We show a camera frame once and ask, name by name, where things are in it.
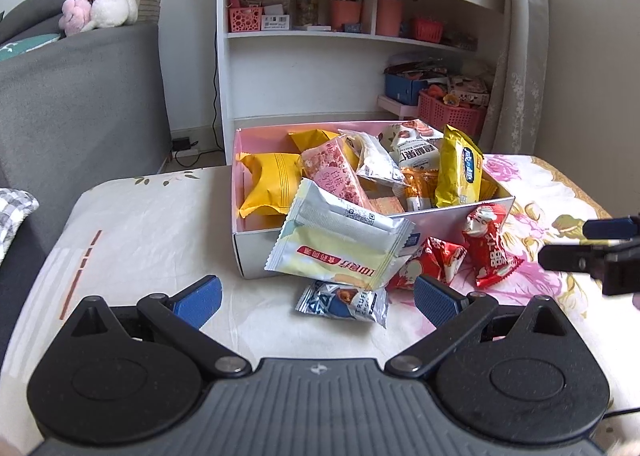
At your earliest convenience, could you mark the brown wafer packet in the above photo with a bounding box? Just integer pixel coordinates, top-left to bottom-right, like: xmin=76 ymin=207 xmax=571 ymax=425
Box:
xmin=370 ymin=195 xmax=406 ymax=215

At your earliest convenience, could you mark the printed toy box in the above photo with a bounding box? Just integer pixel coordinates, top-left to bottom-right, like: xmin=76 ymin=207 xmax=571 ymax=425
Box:
xmin=447 ymin=77 xmax=491 ymax=106

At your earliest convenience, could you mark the clear wrapped pastry packet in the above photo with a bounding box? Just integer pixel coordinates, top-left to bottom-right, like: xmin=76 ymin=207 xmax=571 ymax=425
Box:
xmin=338 ymin=130 xmax=408 ymax=187

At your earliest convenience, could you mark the grey checked cloth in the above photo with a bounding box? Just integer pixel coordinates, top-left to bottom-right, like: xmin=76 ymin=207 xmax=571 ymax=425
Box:
xmin=0 ymin=188 xmax=40 ymax=264

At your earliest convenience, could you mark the white bookshelf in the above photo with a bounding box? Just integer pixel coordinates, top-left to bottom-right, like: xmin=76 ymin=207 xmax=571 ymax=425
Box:
xmin=214 ymin=0 xmax=508 ymax=164

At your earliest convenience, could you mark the pile of printed toy packets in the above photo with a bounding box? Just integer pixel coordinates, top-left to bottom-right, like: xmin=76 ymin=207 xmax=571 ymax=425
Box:
xmin=385 ymin=53 xmax=448 ymax=81

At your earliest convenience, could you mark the teal cushion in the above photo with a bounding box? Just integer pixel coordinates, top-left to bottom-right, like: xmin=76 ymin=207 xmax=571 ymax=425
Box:
xmin=0 ymin=33 xmax=62 ymax=61

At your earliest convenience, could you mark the pink cardboard box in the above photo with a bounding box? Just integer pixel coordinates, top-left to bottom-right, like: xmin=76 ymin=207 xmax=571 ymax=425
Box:
xmin=231 ymin=120 xmax=516 ymax=281

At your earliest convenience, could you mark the pink and white plush toy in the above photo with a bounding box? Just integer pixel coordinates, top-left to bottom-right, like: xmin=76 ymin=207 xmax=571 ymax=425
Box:
xmin=59 ymin=0 xmax=138 ymax=34

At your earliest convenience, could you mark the pink perforated basket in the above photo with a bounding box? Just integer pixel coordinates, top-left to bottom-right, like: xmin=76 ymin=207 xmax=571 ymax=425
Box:
xmin=228 ymin=6 xmax=263 ymax=34

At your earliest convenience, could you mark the patterned curtain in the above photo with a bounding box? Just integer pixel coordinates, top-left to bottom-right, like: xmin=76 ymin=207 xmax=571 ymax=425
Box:
xmin=480 ymin=0 xmax=551 ymax=157

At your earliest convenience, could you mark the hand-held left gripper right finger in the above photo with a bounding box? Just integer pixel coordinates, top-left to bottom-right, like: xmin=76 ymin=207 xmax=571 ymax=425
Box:
xmin=385 ymin=274 xmax=568 ymax=379

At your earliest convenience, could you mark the large pink basket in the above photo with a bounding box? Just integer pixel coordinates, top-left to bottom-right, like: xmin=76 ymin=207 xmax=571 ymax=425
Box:
xmin=417 ymin=90 xmax=488 ymax=139

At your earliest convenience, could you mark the yellow snack packet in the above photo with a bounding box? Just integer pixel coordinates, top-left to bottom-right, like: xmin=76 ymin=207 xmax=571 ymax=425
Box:
xmin=287 ymin=130 xmax=342 ymax=155
xmin=236 ymin=152 xmax=306 ymax=218

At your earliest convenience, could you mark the plain salmon cup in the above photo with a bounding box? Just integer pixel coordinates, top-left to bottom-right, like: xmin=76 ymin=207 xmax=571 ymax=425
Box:
xmin=376 ymin=0 xmax=405 ymax=36

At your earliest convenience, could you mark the small red basket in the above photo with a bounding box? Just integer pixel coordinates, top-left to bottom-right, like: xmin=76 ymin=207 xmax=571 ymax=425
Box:
xmin=411 ymin=18 xmax=445 ymax=44

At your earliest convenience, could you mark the orange transparent snack packet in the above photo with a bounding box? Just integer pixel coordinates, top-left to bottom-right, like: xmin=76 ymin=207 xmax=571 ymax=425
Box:
xmin=400 ymin=167 xmax=441 ymax=211

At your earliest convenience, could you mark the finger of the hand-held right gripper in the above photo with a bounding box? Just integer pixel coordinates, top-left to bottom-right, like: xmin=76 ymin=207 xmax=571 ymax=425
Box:
xmin=582 ymin=216 xmax=640 ymax=239
xmin=539 ymin=242 xmax=608 ymax=277

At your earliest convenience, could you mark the pink snack packet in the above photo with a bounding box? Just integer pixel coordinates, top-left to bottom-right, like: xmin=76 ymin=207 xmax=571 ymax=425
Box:
xmin=300 ymin=138 xmax=377 ymax=213

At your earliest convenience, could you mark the clear jar of sweets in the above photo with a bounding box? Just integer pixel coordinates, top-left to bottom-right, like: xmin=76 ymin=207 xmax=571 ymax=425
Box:
xmin=295 ymin=0 xmax=321 ymax=29

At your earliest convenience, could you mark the white labelled box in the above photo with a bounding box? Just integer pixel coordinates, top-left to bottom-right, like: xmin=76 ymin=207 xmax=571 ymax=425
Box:
xmin=262 ymin=10 xmax=292 ymax=31

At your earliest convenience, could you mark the salmon cup with pens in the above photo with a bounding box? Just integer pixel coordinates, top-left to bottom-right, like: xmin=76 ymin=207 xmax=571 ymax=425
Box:
xmin=328 ymin=0 xmax=363 ymax=31

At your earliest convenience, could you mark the silver and blue snack packet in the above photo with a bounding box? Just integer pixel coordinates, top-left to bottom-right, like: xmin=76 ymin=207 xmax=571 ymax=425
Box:
xmin=295 ymin=281 xmax=390 ymax=329

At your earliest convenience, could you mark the blue cardboard box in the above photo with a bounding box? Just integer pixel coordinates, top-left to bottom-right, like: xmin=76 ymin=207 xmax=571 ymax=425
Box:
xmin=384 ymin=73 xmax=428 ymax=106

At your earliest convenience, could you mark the large white and yellow packet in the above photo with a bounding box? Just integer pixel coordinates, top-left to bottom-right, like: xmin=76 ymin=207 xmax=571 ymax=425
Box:
xmin=264 ymin=178 xmax=416 ymax=291

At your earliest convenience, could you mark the grey sofa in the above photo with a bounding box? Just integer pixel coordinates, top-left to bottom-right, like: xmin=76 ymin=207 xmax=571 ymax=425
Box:
xmin=0 ymin=0 xmax=173 ymax=362

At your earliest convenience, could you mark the yellow packet with blue label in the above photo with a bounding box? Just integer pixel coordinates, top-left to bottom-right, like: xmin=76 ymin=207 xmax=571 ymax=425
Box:
xmin=434 ymin=125 xmax=485 ymax=209

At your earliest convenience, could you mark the red snack packet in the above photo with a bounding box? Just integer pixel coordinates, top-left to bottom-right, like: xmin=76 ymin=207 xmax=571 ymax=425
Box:
xmin=387 ymin=237 xmax=468 ymax=291
xmin=461 ymin=204 xmax=525 ymax=289

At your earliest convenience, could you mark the white packet with orange print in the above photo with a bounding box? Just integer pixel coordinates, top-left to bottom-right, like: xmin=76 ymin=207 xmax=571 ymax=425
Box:
xmin=378 ymin=119 xmax=446 ymax=169

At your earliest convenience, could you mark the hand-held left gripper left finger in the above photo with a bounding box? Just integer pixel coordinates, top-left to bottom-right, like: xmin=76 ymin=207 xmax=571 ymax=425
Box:
xmin=70 ymin=275 xmax=251 ymax=379

